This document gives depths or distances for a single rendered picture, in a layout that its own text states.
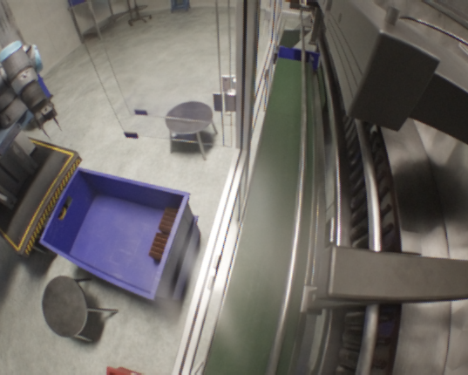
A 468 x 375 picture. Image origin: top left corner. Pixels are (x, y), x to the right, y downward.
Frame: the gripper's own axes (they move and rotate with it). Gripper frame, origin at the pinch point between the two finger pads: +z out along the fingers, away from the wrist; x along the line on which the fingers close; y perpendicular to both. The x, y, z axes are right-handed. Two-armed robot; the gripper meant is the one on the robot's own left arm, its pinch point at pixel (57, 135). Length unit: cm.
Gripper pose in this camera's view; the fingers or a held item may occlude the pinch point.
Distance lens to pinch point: 85.8
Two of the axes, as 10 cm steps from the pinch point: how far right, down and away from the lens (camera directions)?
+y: 8.3, 1.1, -5.4
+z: 3.2, 7.0, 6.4
